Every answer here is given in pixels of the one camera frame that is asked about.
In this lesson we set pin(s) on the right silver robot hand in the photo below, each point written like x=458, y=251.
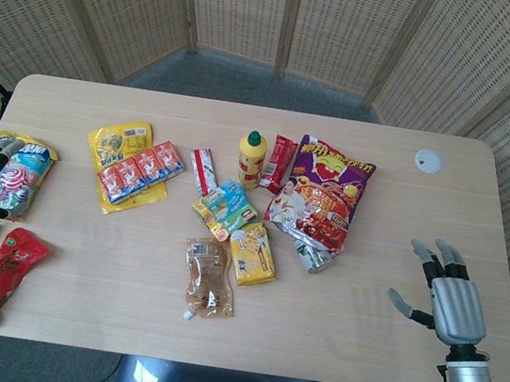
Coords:
x=457, y=309

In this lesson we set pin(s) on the red milk carton pack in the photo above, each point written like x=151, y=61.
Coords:
x=141, y=172

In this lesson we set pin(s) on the lollipop candy bag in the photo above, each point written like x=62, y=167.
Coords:
x=21, y=177

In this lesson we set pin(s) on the silver green crumpled packet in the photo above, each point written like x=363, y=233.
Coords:
x=314, y=258

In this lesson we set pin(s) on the yellow snack bag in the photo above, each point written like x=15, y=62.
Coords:
x=117, y=138

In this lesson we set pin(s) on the purple chips bag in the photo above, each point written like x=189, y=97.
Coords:
x=325, y=196

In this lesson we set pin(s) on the yellow biscuit pack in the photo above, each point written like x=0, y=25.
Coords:
x=252, y=257

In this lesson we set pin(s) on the red sachet packet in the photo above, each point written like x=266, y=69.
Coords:
x=277, y=163

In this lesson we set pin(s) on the red white stick packet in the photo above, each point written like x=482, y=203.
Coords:
x=204, y=169

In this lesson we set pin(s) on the brown liquid spout pouch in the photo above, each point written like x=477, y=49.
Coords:
x=209, y=279

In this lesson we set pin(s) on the green blue snack packet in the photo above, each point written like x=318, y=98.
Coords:
x=226, y=208

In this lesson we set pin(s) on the yellow bottle green cap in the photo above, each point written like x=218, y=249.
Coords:
x=251, y=162

